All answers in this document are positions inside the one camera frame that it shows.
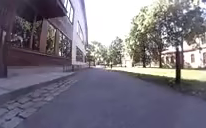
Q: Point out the grey asphalt road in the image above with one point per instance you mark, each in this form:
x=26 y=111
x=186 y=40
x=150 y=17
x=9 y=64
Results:
x=117 y=100

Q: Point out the grass verge and lawn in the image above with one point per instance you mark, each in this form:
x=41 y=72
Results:
x=191 y=74

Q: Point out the beige building with arched windows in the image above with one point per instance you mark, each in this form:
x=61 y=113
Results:
x=199 y=56

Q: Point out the white building with dark windows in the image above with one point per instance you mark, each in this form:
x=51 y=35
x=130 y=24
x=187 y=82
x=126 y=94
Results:
x=78 y=40

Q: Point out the row of trees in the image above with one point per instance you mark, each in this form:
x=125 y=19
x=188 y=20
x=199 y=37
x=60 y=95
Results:
x=116 y=50

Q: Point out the tree with slim trunk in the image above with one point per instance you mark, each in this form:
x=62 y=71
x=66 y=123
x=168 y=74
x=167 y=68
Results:
x=177 y=66

